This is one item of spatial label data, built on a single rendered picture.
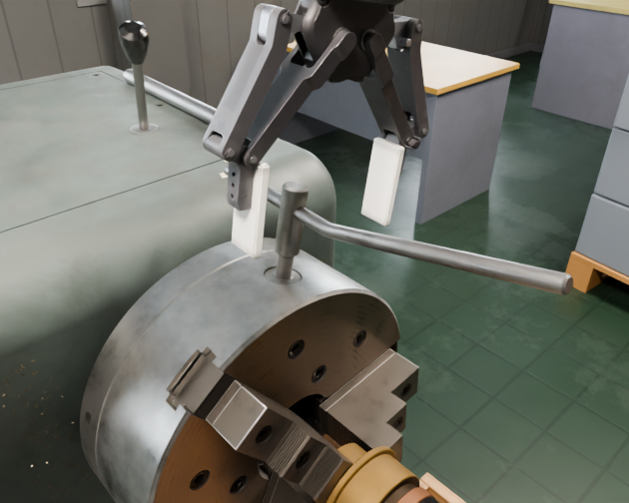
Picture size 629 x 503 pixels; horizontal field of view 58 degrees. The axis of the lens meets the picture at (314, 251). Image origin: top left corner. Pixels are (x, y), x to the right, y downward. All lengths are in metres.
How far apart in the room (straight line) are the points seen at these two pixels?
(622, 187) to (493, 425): 1.11
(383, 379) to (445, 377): 1.63
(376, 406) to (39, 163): 0.47
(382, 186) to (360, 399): 0.21
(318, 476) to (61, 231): 0.32
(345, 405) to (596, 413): 1.76
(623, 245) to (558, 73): 2.58
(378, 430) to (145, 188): 0.34
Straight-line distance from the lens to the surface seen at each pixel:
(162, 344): 0.49
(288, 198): 0.47
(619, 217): 2.65
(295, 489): 0.57
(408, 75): 0.47
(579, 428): 2.20
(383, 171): 0.49
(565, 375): 2.37
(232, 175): 0.39
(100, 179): 0.67
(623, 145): 2.57
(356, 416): 0.57
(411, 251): 0.39
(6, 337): 0.54
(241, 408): 0.45
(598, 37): 4.88
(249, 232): 0.41
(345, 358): 0.57
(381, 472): 0.51
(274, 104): 0.39
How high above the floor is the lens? 1.53
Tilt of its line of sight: 33 degrees down
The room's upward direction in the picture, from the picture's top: 1 degrees clockwise
